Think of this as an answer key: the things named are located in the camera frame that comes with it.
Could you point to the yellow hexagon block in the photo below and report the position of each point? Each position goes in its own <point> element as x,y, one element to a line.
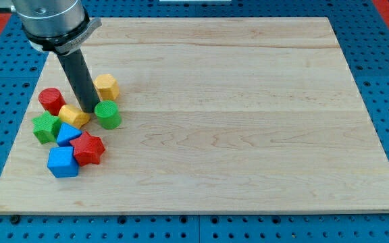
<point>107,87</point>

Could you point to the yellow heart block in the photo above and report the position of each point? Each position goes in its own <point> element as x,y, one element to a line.
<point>74,116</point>

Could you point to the blue cube block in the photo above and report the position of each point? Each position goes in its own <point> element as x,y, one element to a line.
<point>61,162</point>

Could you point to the green cylinder block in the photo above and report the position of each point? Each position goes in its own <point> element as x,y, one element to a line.
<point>108,114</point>

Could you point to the red star block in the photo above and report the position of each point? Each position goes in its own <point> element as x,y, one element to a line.
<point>87,149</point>

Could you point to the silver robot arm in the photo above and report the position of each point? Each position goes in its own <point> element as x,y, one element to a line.
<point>59,26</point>

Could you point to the wooden board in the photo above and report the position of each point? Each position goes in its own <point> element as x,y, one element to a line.
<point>220,116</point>

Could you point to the blue triangle block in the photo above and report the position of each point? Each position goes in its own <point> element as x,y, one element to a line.
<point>67,133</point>

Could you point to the green star block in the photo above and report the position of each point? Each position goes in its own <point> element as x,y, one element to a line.
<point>46,127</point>

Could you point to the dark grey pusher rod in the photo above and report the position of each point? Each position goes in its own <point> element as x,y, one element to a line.
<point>78,76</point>

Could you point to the red cylinder block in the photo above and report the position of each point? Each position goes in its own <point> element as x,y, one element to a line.
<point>52,100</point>

